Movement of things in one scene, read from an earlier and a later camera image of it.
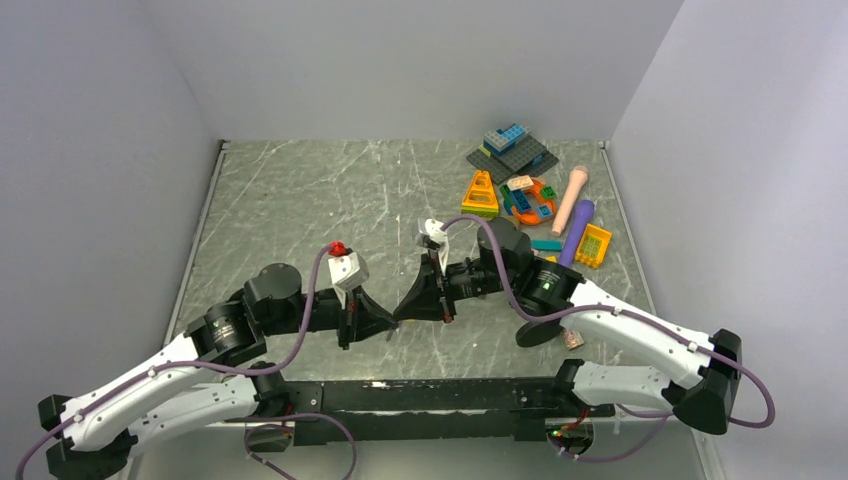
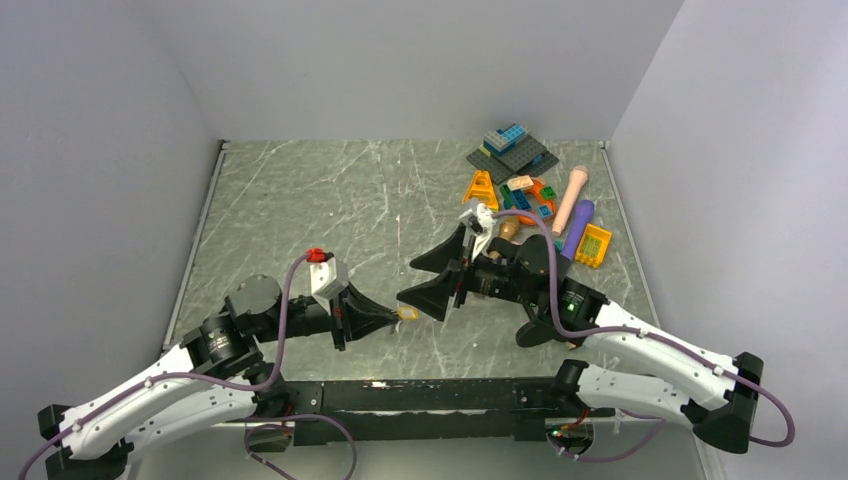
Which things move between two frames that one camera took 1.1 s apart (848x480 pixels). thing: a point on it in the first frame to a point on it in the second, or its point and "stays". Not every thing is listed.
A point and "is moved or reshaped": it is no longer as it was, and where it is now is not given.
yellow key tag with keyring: (406, 330) is moved or reshaped
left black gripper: (362, 318) stays
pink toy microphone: (577, 176) stays
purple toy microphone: (583, 214) stays
